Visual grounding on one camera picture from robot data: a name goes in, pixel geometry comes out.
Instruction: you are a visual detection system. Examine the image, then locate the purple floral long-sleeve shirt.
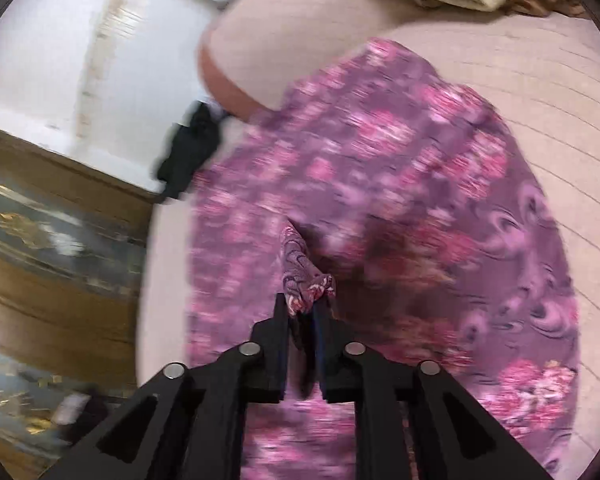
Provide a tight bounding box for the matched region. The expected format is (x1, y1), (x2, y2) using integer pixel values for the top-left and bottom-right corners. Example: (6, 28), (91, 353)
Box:
(187, 39), (579, 472)

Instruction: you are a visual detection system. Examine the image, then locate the pink bolster headrest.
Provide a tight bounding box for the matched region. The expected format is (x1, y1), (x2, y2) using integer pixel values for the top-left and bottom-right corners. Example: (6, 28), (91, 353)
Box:
(197, 0), (432, 122)

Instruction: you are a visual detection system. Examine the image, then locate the wooden glass wardrobe door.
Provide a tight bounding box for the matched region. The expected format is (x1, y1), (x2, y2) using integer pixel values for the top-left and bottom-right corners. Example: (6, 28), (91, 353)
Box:
(0, 130), (154, 479)

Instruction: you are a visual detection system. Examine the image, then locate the black garment on bed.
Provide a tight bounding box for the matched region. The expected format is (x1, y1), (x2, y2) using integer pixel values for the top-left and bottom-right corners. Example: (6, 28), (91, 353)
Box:
(155, 101), (230, 204)

